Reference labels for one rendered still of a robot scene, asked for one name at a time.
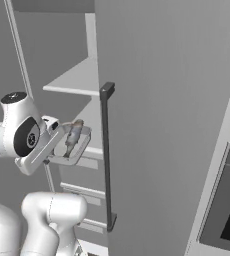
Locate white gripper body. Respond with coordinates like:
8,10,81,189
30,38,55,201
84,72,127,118
14,127,66,177

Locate grey fish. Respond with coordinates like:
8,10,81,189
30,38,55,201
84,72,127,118
62,118,85,159

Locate clear meat container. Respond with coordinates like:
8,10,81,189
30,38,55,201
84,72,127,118
48,122,93,166

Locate grey freezer drawer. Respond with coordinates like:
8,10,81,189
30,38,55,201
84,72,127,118
59,181,107,208
76,217,108,235

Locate grey freezer body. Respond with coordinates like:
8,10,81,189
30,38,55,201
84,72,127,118
0,0,109,256

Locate grey freezer door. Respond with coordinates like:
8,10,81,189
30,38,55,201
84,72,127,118
93,0,230,256

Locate pale grey cabinet column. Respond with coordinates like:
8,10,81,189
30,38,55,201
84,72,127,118
183,52,230,256

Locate dark freezer door handle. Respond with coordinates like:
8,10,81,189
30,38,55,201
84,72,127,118
99,81,118,233

